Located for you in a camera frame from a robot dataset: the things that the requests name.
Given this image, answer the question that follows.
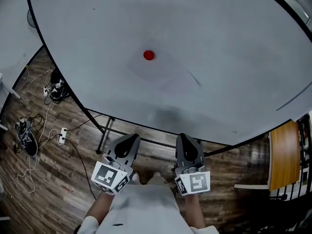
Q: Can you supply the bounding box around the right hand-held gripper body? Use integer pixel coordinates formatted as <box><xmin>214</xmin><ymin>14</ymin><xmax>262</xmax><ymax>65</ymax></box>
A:
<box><xmin>171</xmin><ymin>133</ymin><xmax>211</xmax><ymax>197</ymax></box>

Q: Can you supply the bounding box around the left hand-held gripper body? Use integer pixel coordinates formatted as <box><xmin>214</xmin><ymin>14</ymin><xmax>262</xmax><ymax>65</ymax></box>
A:
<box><xmin>91</xmin><ymin>133</ymin><xmax>141</xmax><ymax>196</ymax></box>

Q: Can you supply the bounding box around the white sheet of paper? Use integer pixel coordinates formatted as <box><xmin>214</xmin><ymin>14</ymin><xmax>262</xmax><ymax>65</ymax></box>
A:
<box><xmin>125</xmin><ymin>42</ymin><xmax>199</xmax><ymax>95</ymax></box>

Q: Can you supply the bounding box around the large black-framed whiteboard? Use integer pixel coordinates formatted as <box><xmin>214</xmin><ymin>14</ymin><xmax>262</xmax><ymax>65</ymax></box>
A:
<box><xmin>25</xmin><ymin>0</ymin><xmax>312</xmax><ymax>153</ymax></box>

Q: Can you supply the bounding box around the person's right forearm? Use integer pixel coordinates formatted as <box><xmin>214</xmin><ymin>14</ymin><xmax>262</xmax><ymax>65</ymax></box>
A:
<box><xmin>182</xmin><ymin>194</ymin><xmax>207</xmax><ymax>229</ymax></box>

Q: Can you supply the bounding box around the person's left forearm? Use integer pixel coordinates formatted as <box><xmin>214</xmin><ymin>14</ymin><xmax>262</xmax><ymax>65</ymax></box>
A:
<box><xmin>86</xmin><ymin>191</ymin><xmax>117</xmax><ymax>226</ymax></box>

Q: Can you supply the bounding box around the black metal whiteboard stand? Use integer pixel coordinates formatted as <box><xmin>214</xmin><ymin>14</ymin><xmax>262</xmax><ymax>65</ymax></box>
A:
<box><xmin>84</xmin><ymin>108</ymin><xmax>220</xmax><ymax>156</ymax></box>

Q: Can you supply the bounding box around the person's beige shoe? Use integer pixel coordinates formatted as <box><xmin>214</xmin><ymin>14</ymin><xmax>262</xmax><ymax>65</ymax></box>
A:
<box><xmin>147</xmin><ymin>171</ymin><xmax>163</xmax><ymax>185</ymax></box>

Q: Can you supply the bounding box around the person's white garment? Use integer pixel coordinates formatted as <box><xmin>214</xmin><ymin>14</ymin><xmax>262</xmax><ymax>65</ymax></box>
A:
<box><xmin>79</xmin><ymin>182</ymin><xmax>220</xmax><ymax>234</ymax></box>

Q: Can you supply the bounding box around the black device with printed tags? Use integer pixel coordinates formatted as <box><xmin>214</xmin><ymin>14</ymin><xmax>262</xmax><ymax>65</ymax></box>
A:
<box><xmin>14</xmin><ymin>117</ymin><xmax>39</xmax><ymax>157</ymax></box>
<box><xmin>48</xmin><ymin>68</ymin><xmax>72</xmax><ymax>103</ymax></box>

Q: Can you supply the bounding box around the wooden side table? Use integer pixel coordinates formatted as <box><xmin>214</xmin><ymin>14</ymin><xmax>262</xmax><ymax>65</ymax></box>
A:
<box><xmin>234</xmin><ymin>120</ymin><xmax>302</xmax><ymax>192</ymax></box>

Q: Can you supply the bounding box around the black metal railing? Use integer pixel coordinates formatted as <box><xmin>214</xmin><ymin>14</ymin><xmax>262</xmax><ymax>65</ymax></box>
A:
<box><xmin>269</xmin><ymin>179</ymin><xmax>310</xmax><ymax>202</ymax></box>

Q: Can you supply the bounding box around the white table edge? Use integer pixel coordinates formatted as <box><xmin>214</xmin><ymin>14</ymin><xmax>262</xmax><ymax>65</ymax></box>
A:
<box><xmin>0</xmin><ymin>72</ymin><xmax>21</xmax><ymax>100</ymax></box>

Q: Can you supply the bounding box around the round black fan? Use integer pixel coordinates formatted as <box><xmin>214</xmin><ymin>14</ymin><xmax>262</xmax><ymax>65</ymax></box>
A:
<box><xmin>25</xmin><ymin>8</ymin><xmax>36</xmax><ymax>29</ymax></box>

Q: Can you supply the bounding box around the long black cable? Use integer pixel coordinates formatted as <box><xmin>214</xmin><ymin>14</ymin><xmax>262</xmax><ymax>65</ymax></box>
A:
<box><xmin>65</xmin><ymin>138</ymin><xmax>98</xmax><ymax>200</ymax></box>

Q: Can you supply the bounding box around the long white cable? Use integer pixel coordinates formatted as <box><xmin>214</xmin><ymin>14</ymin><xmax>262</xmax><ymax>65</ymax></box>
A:
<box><xmin>16</xmin><ymin>128</ymin><xmax>64</xmax><ymax>194</ymax></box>

